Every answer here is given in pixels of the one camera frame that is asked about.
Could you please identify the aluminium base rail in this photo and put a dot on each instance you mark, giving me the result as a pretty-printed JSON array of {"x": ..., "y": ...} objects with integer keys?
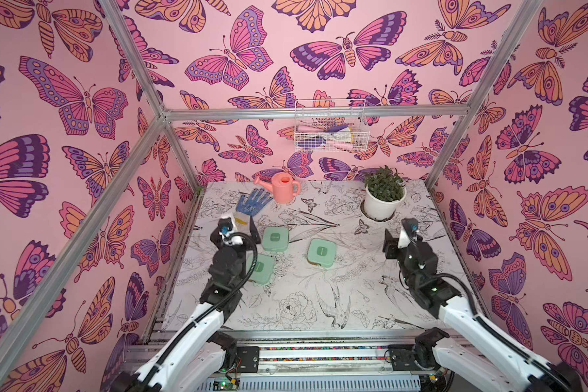
[{"x": 382, "y": 360}]

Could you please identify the green clipper case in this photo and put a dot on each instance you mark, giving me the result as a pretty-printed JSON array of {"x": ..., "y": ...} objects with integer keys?
[{"x": 264, "y": 270}]

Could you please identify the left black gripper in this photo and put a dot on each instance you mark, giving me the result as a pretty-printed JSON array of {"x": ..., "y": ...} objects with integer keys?
[{"x": 252, "y": 240}]

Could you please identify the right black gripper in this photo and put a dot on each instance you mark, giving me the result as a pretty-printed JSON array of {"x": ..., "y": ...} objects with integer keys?
[{"x": 392, "y": 243}]

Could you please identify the white wire wall basket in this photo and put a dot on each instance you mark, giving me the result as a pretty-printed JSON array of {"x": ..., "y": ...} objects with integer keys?
[{"x": 332, "y": 126}]

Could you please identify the potted green plant white pot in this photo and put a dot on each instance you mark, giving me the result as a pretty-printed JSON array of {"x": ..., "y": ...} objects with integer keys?
[{"x": 384, "y": 192}]

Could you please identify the pink watering can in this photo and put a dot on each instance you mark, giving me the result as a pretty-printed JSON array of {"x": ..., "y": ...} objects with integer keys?
[{"x": 282, "y": 186}]

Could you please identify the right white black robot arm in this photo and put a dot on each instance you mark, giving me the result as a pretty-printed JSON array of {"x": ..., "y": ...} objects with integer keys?
[{"x": 480, "y": 333}]

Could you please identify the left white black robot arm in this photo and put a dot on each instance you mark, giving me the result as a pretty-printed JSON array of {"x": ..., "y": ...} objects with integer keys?
[{"x": 199, "y": 349}]

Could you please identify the blue garden glove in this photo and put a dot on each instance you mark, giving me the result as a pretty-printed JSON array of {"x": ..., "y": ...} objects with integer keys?
[{"x": 249, "y": 205}]

